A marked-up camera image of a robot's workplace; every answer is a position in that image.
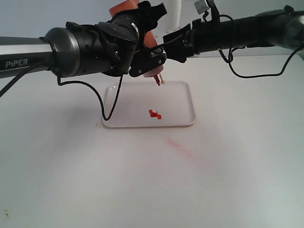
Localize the white rectangular plastic tray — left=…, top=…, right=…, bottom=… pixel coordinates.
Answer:
left=103, top=81, right=196, bottom=128

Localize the red sauce blob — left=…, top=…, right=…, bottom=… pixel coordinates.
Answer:
left=149, top=109, right=162, bottom=120

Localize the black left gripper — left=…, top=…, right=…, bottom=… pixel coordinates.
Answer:
left=98, top=0, right=167, bottom=77

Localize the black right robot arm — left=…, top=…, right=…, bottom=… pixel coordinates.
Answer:
left=162, top=6, right=304, bottom=63

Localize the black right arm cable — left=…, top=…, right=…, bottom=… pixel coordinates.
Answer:
left=201, top=6, right=304, bottom=78

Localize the orange sauce squeeze bottle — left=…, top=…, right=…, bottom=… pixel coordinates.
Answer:
left=109, top=0, right=164, bottom=86

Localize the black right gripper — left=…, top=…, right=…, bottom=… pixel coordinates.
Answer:
left=162, top=19, right=202, bottom=63

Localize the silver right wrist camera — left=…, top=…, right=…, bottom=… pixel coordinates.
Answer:
left=194, top=0, right=214, bottom=15

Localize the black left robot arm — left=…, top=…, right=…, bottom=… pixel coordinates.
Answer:
left=0, top=0, right=167, bottom=78

